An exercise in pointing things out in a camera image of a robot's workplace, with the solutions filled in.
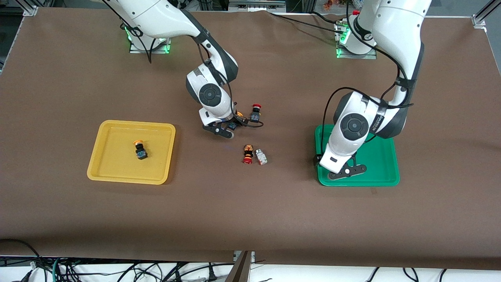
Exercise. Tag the yellow push button switch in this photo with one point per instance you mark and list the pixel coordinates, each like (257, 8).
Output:
(232, 125)
(140, 152)

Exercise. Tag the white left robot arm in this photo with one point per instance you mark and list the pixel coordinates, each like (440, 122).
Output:
(395, 31)

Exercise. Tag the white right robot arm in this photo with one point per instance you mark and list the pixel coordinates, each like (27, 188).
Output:
(156, 15)

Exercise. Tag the green plastic tray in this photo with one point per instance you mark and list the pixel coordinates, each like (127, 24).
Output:
(383, 164)

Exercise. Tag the red mushroom emergency stop button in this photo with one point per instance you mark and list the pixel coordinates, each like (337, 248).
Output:
(248, 153)

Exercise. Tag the brown table cover sheet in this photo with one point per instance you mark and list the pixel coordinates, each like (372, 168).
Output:
(250, 211)

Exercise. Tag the yellow plastic tray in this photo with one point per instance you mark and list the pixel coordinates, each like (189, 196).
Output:
(117, 168)

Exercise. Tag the silver metal device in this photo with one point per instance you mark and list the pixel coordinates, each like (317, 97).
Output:
(256, 4)

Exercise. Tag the red push button switch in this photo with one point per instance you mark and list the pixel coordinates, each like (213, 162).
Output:
(256, 115)

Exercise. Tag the white push button switch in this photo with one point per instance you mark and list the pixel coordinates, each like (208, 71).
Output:
(261, 156)

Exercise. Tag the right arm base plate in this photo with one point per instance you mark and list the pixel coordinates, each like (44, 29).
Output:
(135, 47)

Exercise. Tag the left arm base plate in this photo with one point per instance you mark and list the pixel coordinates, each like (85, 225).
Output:
(368, 53)

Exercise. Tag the aluminium frame post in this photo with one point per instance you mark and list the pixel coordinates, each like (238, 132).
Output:
(30, 8)
(482, 16)

